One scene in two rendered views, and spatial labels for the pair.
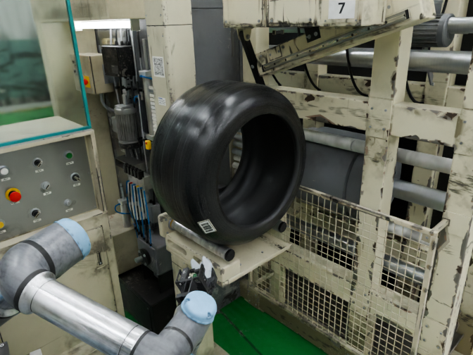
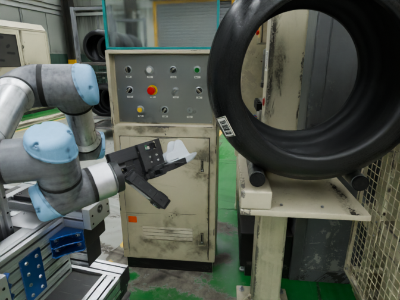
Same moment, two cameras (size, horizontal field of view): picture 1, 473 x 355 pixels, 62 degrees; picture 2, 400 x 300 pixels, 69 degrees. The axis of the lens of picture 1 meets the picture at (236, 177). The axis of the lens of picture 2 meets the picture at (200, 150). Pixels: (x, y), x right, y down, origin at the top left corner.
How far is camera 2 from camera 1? 0.83 m
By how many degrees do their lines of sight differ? 45
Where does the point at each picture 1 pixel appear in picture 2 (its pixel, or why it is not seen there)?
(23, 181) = (161, 82)
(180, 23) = not seen: outside the picture
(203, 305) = (43, 134)
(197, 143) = (227, 16)
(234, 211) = (314, 152)
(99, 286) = (197, 190)
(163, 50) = not seen: outside the picture
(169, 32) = not seen: outside the picture
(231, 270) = (255, 199)
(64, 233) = (68, 68)
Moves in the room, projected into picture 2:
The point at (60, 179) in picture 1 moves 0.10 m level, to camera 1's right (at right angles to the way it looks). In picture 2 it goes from (187, 89) to (200, 91)
